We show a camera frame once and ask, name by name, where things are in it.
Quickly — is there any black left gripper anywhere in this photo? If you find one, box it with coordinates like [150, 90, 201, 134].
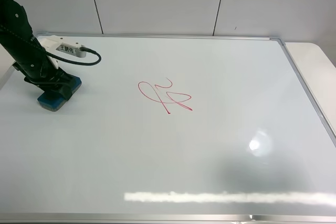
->
[12, 40, 76, 100]

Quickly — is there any teal whiteboard eraser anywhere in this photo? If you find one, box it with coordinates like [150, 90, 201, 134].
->
[36, 76, 82, 112]

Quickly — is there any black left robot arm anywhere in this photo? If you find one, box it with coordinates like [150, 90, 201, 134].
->
[1, 0, 75, 100]

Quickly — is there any white aluminium-framed whiteboard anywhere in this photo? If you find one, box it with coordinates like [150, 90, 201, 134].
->
[1, 36, 335, 223]

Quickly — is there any black braided camera cable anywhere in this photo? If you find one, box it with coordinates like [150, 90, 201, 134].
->
[0, 23, 102, 66]

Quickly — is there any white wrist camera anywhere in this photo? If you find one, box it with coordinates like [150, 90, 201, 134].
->
[37, 35, 86, 58]

